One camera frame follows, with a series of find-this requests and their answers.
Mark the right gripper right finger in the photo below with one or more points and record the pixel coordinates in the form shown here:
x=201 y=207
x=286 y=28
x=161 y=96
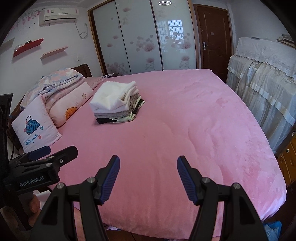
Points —
x=240 y=218

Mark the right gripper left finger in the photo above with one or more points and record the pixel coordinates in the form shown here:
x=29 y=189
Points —
x=56 y=220

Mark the white fluffy cardigan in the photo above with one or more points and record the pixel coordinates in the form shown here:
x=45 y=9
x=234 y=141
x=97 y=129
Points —
x=113 y=97

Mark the person's left hand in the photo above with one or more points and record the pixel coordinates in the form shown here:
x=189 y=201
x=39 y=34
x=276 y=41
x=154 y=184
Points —
x=33 y=204

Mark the blue plastic box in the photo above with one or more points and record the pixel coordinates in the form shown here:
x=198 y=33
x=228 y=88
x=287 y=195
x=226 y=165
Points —
x=273 y=230

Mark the pink bag print pillow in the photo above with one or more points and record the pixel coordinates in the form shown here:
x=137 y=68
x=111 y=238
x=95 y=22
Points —
x=34 y=128

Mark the pink flower print pillow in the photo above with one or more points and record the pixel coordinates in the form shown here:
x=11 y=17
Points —
x=61 y=108

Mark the wooden drawer cabinet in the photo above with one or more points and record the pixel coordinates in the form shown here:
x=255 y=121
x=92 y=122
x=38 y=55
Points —
x=287 y=161

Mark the folded floral quilt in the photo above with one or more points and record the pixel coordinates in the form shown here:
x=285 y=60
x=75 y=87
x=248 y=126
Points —
x=53 y=87

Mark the grey knitted folded sweater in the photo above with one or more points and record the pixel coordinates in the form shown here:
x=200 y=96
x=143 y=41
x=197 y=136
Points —
x=120 y=112

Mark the wooden headboard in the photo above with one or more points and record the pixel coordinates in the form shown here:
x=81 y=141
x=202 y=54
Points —
x=84 y=70

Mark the pink bed blanket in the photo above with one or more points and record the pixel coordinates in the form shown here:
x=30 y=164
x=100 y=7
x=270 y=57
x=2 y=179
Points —
x=186 y=112

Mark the lace covered furniture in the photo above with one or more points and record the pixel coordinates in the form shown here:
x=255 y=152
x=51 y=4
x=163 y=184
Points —
x=262 y=74

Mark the white air conditioner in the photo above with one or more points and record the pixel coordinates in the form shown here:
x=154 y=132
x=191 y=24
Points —
x=57 y=15

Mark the floral sliding wardrobe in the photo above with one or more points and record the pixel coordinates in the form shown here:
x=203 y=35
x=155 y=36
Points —
x=142 y=36

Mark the brown wooden door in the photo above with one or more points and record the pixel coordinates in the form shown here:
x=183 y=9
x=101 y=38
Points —
x=215 y=38

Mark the red wall shelf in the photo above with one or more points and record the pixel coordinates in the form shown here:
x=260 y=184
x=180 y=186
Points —
x=28 y=46

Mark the pink wall shelf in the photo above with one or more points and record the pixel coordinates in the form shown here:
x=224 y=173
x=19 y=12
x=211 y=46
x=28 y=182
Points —
x=53 y=52

